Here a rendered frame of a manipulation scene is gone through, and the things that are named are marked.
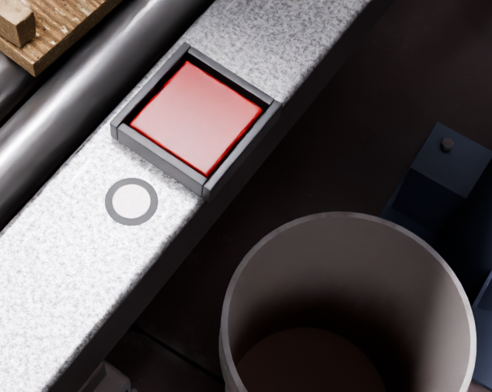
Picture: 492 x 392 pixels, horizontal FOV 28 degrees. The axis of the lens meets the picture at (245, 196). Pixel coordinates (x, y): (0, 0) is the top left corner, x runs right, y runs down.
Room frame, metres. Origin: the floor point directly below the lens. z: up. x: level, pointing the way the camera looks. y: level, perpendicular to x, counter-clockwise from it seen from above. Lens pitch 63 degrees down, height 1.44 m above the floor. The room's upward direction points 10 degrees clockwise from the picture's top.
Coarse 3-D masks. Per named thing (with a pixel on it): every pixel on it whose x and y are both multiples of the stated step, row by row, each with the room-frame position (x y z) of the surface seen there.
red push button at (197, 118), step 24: (192, 72) 0.34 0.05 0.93; (168, 96) 0.32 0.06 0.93; (192, 96) 0.32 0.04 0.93; (216, 96) 0.32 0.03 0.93; (240, 96) 0.32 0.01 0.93; (144, 120) 0.30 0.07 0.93; (168, 120) 0.30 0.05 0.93; (192, 120) 0.30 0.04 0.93; (216, 120) 0.30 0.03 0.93; (240, 120) 0.31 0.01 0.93; (168, 144) 0.28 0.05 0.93; (192, 144) 0.29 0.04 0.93; (216, 144) 0.29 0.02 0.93; (192, 168) 0.27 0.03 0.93; (216, 168) 0.27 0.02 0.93
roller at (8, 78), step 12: (96, 24) 0.39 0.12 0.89; (84, 36) 0.37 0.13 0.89; (72, 48) 0.36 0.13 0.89; (0, 60) 0.33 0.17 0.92; (12, 60) 0.33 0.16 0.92; (60, 60) 0.35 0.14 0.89; (0, 72) 0.32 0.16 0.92; (12, 72) 0.32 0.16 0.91; (24, 72) 0.33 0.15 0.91; (48, 72) 0.34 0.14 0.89; (0, 84) 0.31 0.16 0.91; (12, 84) 0.32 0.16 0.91; (24, 84) 0.32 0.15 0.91; (36, 84) 0.33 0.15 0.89; (0, 96) 0.31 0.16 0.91; (12, 96) 0.31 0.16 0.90; (24, 96) 0.32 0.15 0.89; (0, 108) 0.30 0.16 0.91; (12, 108) 0.31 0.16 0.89; (0, 120) 0.30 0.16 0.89
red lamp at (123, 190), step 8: (120, 192) 0.25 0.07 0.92; (128, 192) 0.25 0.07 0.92; (136, 192) 0.25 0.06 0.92; (144, 192) 0.25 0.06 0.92; (120, 200) 0.25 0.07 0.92; (128, 200) 0.25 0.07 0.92; (136, 200) 0.25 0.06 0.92; (144, 200) 0.25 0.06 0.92; (120, 208) 0.24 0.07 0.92; (128, 208) 0.24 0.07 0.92; (136, 208) 0.24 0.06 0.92; (144, 208) 0.24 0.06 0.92; (128, 216) 0.24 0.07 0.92; (136, 216) 0.24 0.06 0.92
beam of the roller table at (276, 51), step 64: (256, 0) 0.41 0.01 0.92; (320, 0) 0.42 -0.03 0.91; (384, 0) 0.45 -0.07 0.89; (256, 64) 0.36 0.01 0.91; (320, 64) 0.37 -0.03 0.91; (64, 192) 0.25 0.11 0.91; (192, 192) 0.26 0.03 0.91; (0, 256) 0.20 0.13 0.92; (64, 256) 0.21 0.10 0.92; (128, 256) 0.21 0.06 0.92; (0, 320) 0.16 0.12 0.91; (64, 320) 0.17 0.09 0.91; (128, 320) 0.19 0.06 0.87; (0, 384) 0.13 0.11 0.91; (64, 384) 0.14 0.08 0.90
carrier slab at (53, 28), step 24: (24, 0) 0.36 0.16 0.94; (48, 0) 0.37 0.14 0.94; (72, 0) 0.37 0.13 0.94; (96, 0) 0.37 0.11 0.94; (120, 0) 0.38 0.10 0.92; (48, 24) 0.35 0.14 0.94; (72, 24) 0.35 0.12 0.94; (0, 48) 0.33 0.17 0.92; (24, 48) 0.33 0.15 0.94; (48, 48) 0.33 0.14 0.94
